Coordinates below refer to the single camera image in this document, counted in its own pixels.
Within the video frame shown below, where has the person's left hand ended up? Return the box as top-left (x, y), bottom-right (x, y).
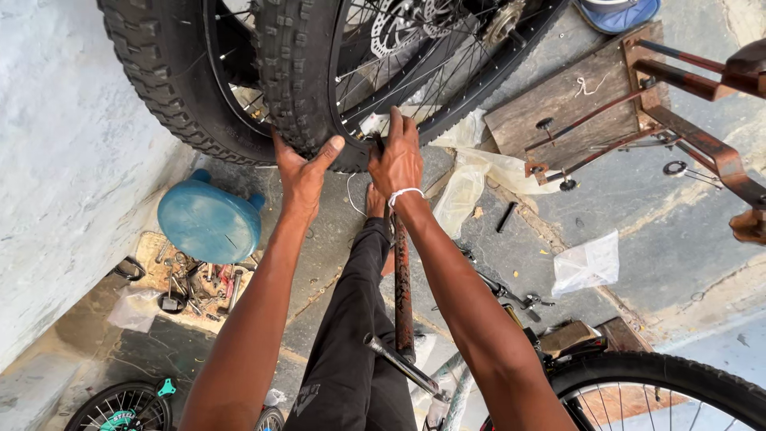
top-left (272, 127), bottom-right (347, 225)

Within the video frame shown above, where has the person's right hand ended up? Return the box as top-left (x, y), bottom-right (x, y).
top-left (367, 106), bottom-right (426, 207)

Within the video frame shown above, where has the knobby bicycle wheel with disc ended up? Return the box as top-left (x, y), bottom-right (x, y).
top-left (254, 0), bottom-right (571, 175)

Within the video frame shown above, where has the white thread wristband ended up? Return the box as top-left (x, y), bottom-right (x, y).
top-left (387, 187), bottom-right (426, 210)

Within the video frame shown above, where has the person's foot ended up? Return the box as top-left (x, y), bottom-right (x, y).
top-left (364, 182), bottom-right (389, 220)

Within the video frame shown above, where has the yellowish crumpled plastic bag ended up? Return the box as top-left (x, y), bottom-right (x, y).
top-left (430, 108), bottom-right (563, 241)

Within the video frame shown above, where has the blue plastic stool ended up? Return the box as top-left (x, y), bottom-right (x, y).
top-left (157, 168), bottom-right (267, 265)

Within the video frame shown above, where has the short black rod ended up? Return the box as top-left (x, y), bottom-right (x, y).
top-left (495, 201), bottom-right (519, 235)

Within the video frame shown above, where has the rusty metal pipe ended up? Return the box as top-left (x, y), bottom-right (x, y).
top-left (391, 211), bottom-right (418, 364)

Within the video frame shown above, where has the tray of hand tools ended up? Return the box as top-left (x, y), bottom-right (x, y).
top-left (134, 230), bottom-right (265, 322)

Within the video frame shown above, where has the person's black trouser leg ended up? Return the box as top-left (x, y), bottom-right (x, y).
top-left (284, 217), bottom-right (420, 431)

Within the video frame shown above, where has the fat knobby bicycle wheel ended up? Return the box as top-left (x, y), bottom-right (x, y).
top-left (96, 0), bottom-right (283, 168)

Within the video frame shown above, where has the rusty wheel truing stand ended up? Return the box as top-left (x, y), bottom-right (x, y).
top-left (483, 21), bottom-right (766, 247)

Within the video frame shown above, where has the chrome metal tube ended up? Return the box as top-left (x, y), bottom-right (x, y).
top-left (363, 333), bottom-right (445, 397)

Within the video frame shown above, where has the small clear plastic bag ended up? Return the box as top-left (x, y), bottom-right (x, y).
top-left (107, 287), bottom-right (163, 334)

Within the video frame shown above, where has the small black tyre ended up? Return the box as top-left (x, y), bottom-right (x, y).
top-left (254, 405), bottom-right (287, 431)

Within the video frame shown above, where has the blue and white cap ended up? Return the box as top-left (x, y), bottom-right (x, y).
top-left (573, 0), bottom-right (663, 35)

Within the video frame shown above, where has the small teal bicycle wheel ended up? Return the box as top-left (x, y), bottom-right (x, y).
top-left (64, 378), bottom-right (178, 431)

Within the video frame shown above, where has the thin-tyred black bicycle wheel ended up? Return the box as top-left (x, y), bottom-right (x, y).
top-left (479, 351), bottom-right (766, 431)

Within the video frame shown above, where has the white wire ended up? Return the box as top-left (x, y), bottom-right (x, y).
top-left (346, 173), bottom-right (368, 219)

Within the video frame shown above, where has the black handlebar with brake lever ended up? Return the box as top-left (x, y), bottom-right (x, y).
top-left (460, 247), bottom-right (555, 324)

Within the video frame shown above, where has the white bicycle frame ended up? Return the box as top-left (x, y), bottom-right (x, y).
top-left (422, 352), bottom-right (481, 431)

